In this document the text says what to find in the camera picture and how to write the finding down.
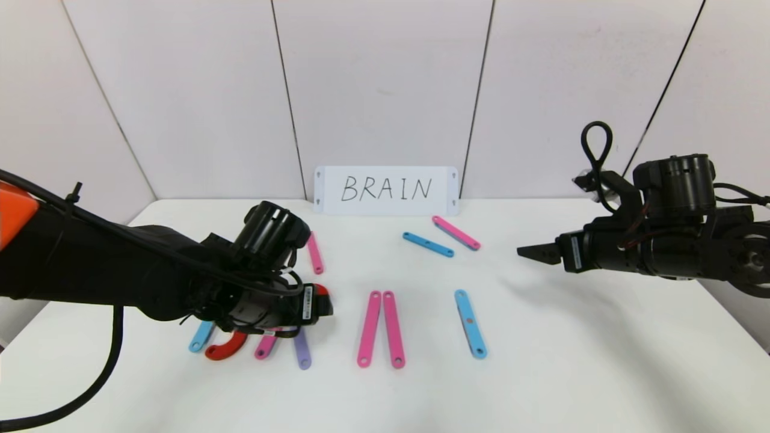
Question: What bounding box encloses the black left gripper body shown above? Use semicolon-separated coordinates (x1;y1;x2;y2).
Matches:
277;283;320;327

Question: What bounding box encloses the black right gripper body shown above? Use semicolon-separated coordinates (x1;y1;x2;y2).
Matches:
556;224;642;274

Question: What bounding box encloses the purple short bar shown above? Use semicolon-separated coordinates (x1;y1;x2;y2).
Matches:
292;328;312;370

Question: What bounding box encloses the pink bar with holes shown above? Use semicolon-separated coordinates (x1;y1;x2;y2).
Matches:
254;330;279;361
431;216;482;251
307;232;324;275
383;291;406;369
356;291;383;369

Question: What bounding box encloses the white BRAIN sign card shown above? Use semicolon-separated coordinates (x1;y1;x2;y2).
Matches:
314;166;460;217

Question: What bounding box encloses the blue flat bar with holes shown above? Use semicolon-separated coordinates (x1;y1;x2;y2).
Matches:
402;232;455;259
454;289;488;360
188;321;216;354

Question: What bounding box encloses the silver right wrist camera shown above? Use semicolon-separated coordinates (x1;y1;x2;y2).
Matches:
573;173;604;196

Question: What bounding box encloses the black right camera bracket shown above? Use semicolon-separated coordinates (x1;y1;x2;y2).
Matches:
594;171;644;234

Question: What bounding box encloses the black looped right arm cable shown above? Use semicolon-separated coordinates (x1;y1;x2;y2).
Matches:
581;121;614;212

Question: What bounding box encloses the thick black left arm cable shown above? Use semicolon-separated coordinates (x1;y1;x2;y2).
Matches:
0;306;125;431

